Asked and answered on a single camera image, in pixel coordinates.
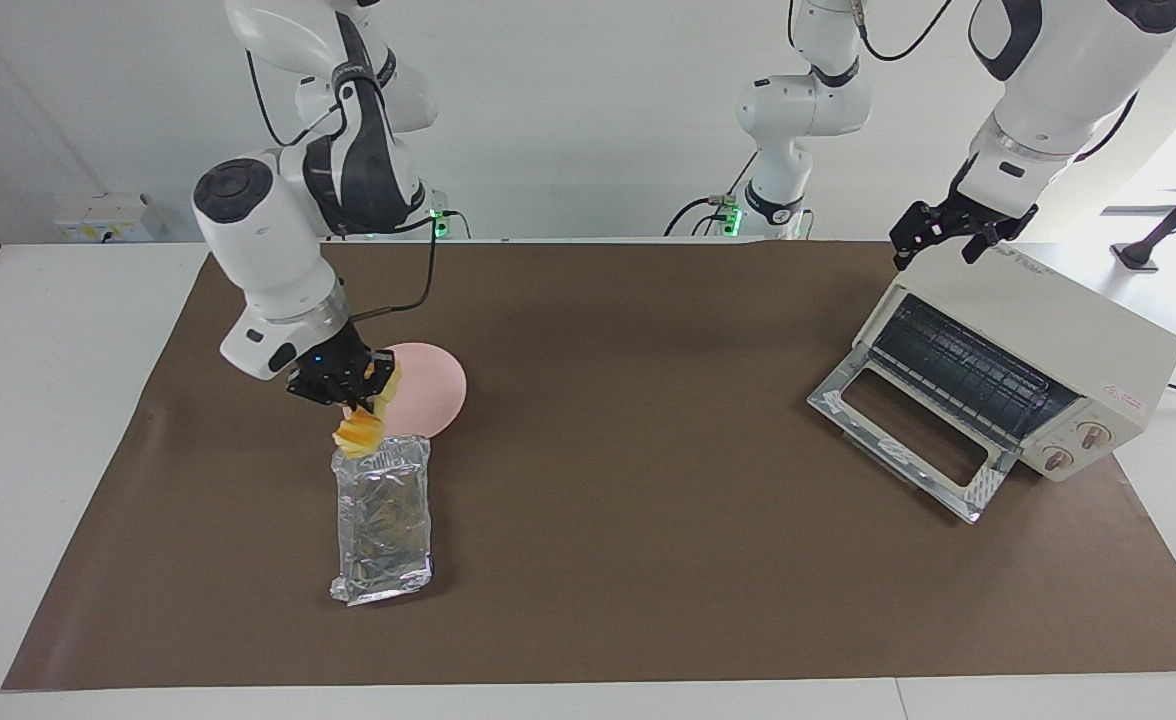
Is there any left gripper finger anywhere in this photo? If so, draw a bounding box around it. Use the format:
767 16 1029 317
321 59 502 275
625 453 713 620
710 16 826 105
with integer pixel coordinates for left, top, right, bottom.
963 205 1039 265
890 203 939 271

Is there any sliced yellow bread loaf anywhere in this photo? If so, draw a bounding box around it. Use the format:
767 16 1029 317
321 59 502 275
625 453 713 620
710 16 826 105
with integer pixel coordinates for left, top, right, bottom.
333 358 404 462

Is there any aluminium foil tray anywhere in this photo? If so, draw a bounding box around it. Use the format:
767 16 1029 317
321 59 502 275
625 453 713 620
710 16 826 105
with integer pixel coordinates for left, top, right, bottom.
329 432 437 608

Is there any white toaster oven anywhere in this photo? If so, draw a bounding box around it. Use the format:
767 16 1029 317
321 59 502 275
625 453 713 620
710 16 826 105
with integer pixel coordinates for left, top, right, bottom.
853 243 1176 484

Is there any glass oven door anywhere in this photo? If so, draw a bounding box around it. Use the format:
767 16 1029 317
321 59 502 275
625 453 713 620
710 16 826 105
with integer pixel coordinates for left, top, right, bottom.
806 355 1024 526

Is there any pink round plate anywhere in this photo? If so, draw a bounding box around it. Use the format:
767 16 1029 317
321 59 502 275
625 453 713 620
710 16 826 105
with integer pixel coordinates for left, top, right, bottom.
345 342 469 441

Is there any black tripod stand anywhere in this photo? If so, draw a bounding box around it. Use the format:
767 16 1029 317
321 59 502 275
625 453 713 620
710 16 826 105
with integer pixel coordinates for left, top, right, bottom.
1113 160 1176 273

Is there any brown paper table mat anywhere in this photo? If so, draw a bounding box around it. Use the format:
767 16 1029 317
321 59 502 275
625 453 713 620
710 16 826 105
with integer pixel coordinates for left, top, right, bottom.
0 240 1176 691

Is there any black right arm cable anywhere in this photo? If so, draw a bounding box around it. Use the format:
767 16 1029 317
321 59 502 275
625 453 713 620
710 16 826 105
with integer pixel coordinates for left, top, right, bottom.
246 48 441 323

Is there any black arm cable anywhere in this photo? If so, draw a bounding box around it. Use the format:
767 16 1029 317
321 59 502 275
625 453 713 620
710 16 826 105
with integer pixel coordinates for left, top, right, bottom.
246 48 441 323
853 0 1141 163

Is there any oven wire rack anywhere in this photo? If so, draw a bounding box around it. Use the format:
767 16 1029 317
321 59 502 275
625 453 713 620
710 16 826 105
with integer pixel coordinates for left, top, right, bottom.
868 295 1079 441

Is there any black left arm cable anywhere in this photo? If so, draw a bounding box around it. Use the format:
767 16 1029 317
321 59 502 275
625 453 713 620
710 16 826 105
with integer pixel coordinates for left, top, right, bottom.
853 0 1141 163

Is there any white wall power outlet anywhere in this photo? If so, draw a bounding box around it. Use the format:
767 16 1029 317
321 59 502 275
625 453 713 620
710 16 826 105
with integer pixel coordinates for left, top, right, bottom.
53 192 164 243

